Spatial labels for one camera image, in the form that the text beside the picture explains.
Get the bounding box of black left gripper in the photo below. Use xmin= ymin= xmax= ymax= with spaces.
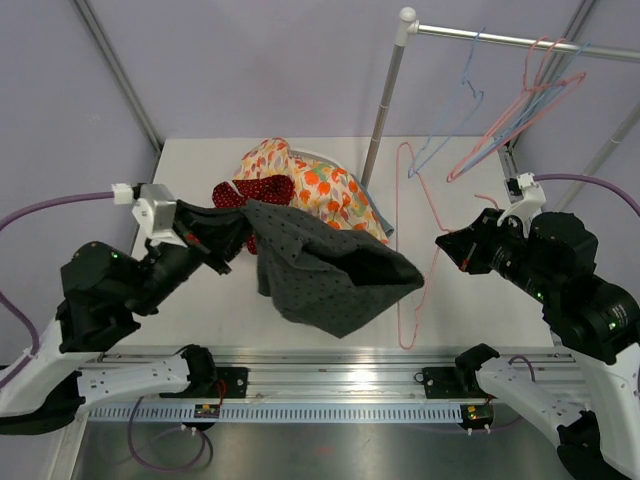
xmin=128 ymin=199 xmax=271 ymax=316

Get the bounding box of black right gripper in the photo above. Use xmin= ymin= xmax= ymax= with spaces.
xmin=436 ymin=206 xmax=556 ymax=301

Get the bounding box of red polka dot skirt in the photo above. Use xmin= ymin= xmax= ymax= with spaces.
xmin=212 ymin=174 xmax=296 ymax=256

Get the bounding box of light blue denim skirt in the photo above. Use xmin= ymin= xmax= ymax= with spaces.
xmin=360 ymin=185 xmax=395 ymax=237

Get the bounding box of dark dotted skirt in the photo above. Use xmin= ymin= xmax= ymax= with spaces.
xmin=179 ymin=199 xmax=426 ymax=340

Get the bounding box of orange floral skirt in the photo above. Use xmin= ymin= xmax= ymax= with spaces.
xmin=233 ymin=137 xmax=388 ymax=244

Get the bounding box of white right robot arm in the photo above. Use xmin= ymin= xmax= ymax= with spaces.
xmin=435 ymin=208 xmax=639 ymax=479

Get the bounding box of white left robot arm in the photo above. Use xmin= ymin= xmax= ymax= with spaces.
xmin=1 ymin=198 xmax=251 ymax=436

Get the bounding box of white perforated plastic basket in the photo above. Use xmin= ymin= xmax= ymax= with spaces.
xmin=290 ymin=148 xmax=343 ymax=168

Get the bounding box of grey metal clothes rack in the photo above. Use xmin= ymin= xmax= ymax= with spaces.
xmin=361 ymin=1 xmax=639 ymax=209

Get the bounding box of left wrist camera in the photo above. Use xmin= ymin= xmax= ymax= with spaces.
xmin=111 ymin=183 xmax=185 ymax=246

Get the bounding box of aluminium mounting rail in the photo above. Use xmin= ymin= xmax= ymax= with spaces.
xmin=80 ymin=346 xmax=590 ymax=404

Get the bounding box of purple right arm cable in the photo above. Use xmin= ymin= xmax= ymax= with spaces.
xmin=507 ymin=173 xmax=640 ymax=431

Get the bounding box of white slotted cable duct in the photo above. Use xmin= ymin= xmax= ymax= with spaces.
xmin=89 ymin=402 xmax=462 ymax=424

